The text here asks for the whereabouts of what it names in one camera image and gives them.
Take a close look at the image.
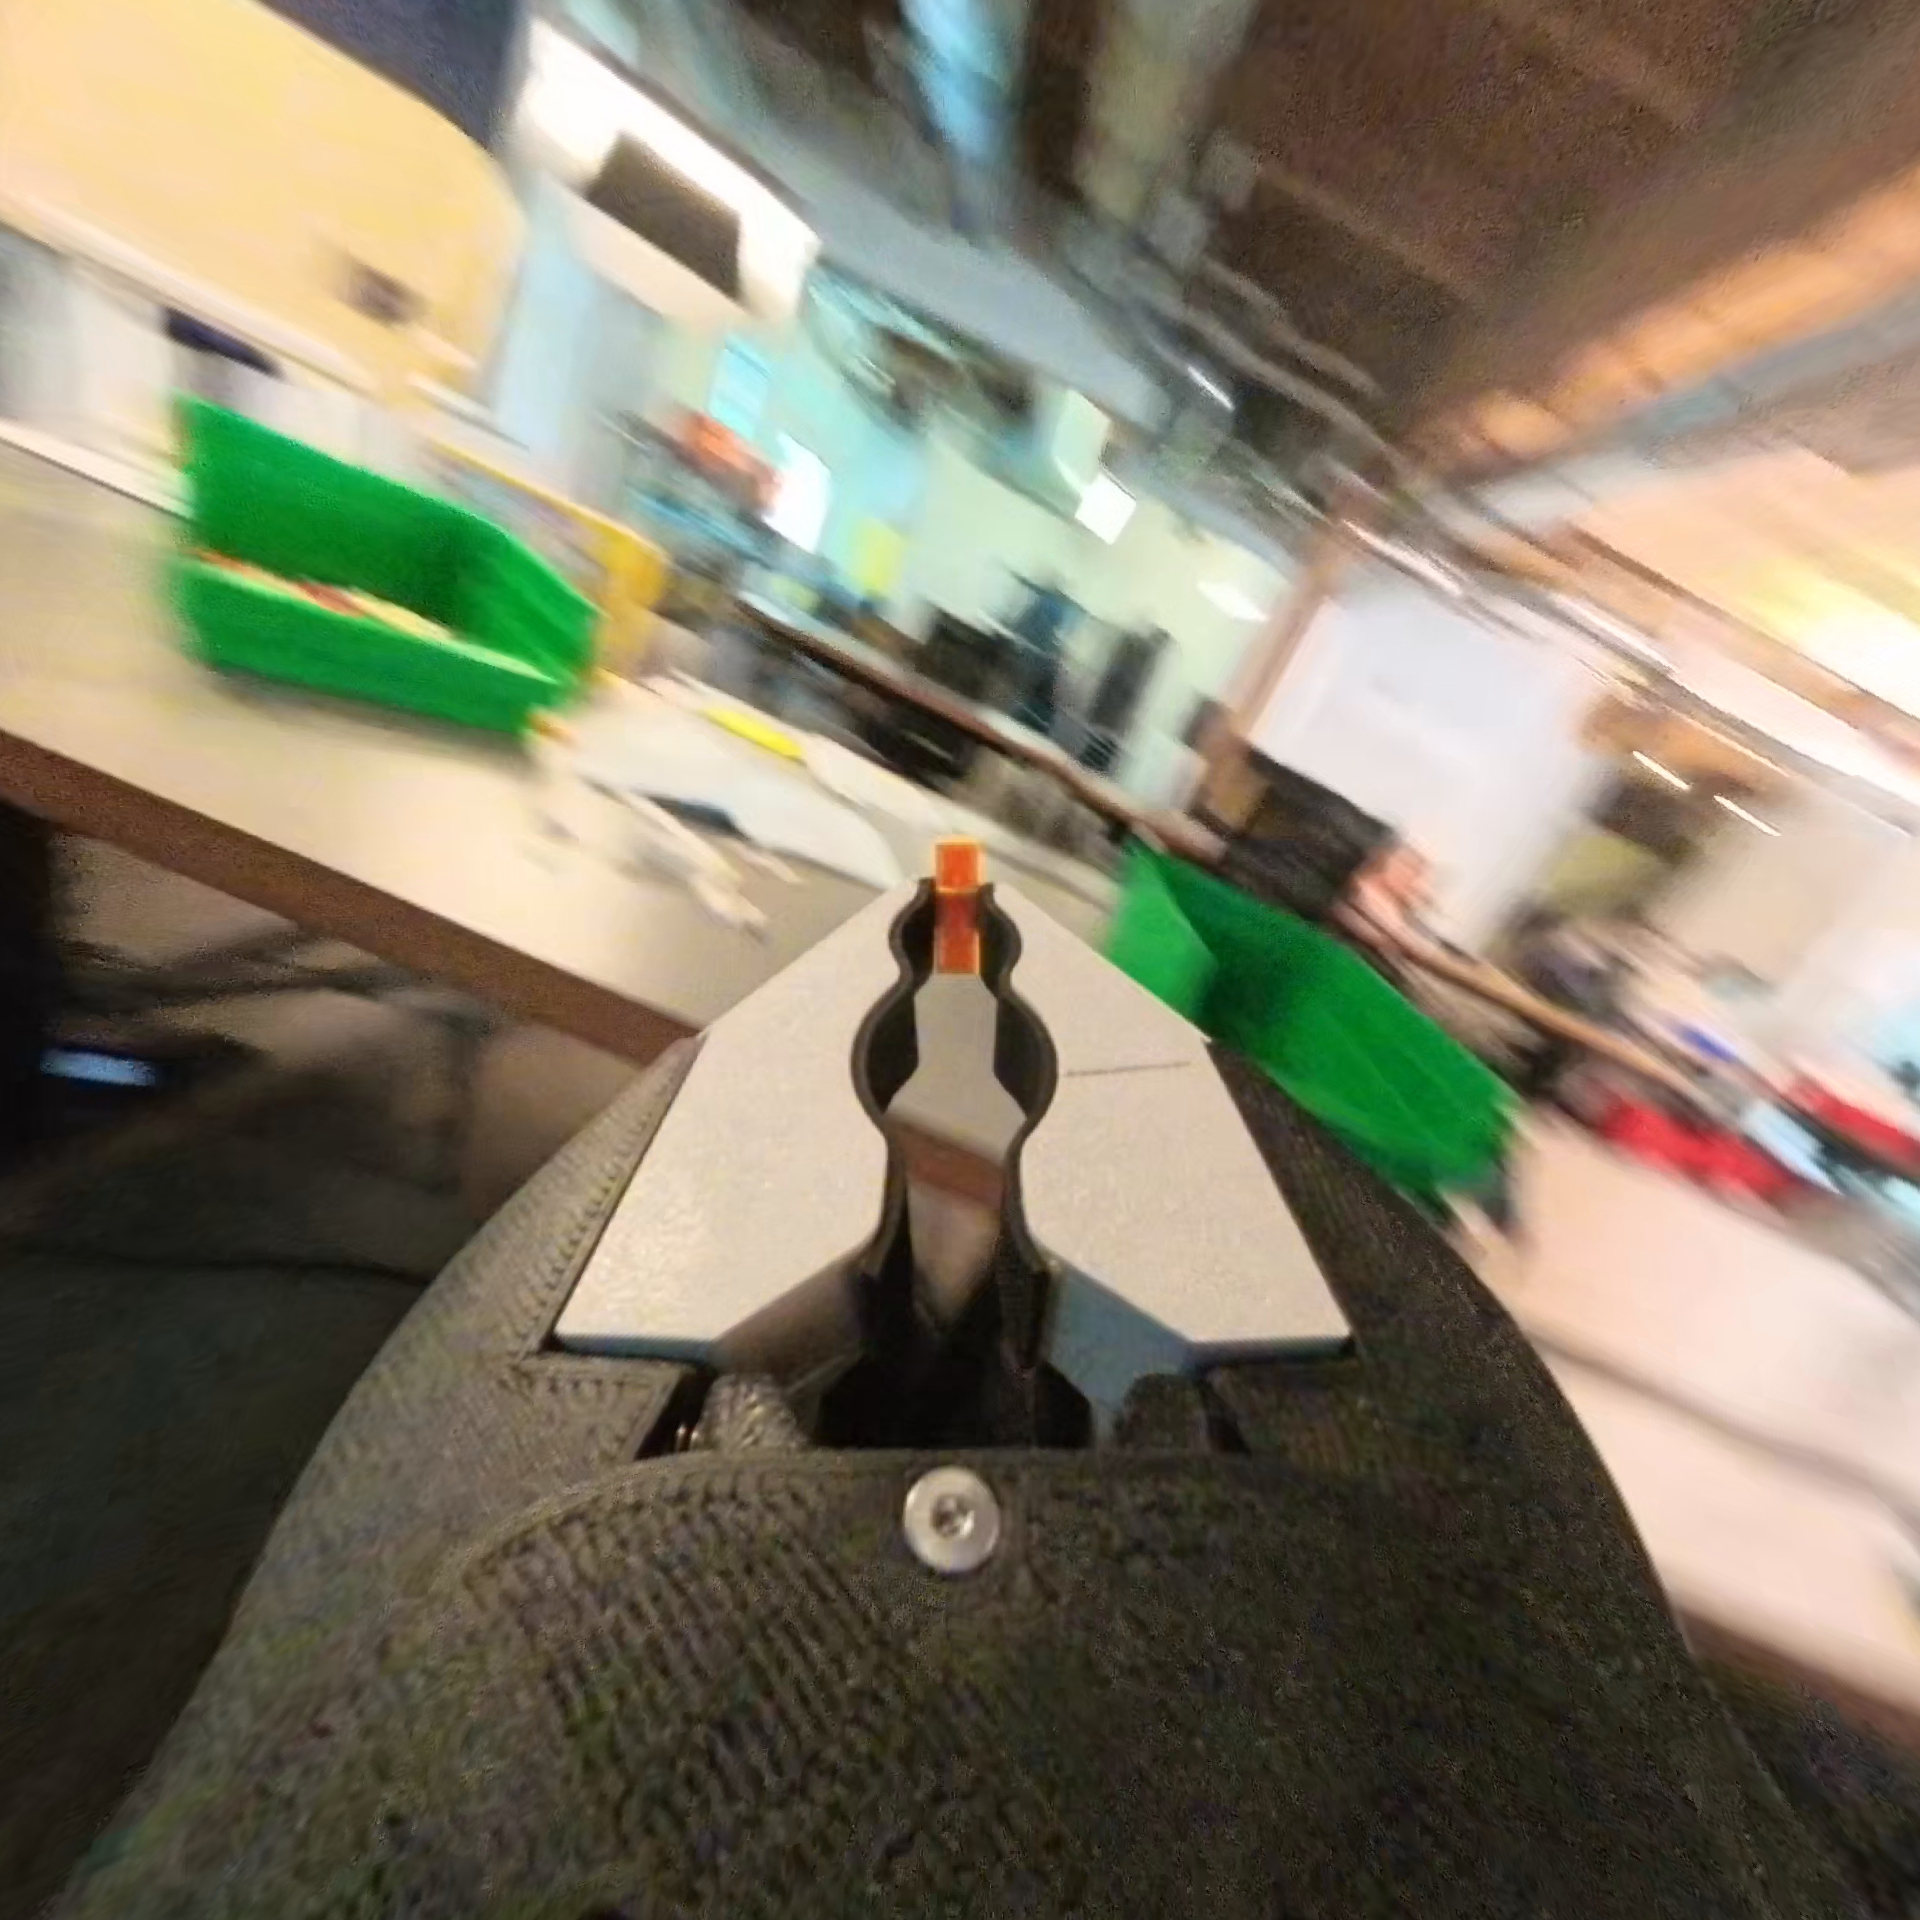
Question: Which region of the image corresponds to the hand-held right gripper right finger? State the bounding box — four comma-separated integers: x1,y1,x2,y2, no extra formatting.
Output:
960,879,1355,1444

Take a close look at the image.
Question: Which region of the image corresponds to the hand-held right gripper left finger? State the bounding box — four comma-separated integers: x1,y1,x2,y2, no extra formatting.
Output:
552,879,952,1374

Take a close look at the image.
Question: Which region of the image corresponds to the green plastic parts bin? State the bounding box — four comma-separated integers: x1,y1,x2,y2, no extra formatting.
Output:
168,392,606,735

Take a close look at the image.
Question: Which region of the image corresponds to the yellow lego set box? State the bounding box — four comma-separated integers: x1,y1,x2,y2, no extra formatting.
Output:
434,440,673,646

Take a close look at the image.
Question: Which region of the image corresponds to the green bin near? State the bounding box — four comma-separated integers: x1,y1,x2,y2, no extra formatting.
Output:
1102,839,1524,1209

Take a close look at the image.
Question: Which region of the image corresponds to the open instruction booklet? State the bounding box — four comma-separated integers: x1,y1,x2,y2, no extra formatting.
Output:
532,704,916,923

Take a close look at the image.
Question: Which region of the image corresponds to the studio light panel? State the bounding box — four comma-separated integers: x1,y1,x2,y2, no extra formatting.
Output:
504,23,825,325

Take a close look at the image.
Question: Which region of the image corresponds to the wooden board with label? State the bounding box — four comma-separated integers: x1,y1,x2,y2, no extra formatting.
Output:
0,0,524,396

